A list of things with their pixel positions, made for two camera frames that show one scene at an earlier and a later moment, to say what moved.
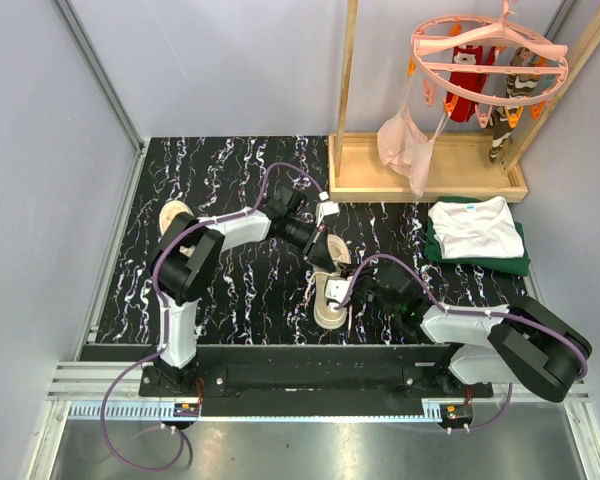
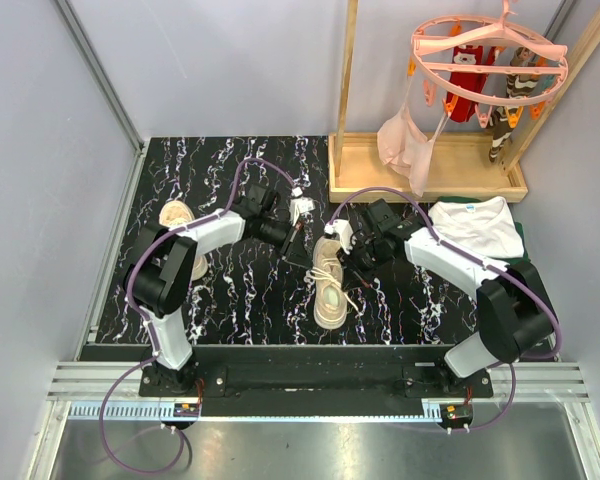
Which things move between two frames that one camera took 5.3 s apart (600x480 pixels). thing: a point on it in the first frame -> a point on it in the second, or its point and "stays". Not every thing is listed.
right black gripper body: (367, 293) -> (368, 256)
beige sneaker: (325, 315) stays
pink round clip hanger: (481, 62) stays
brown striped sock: (499, 123) stays
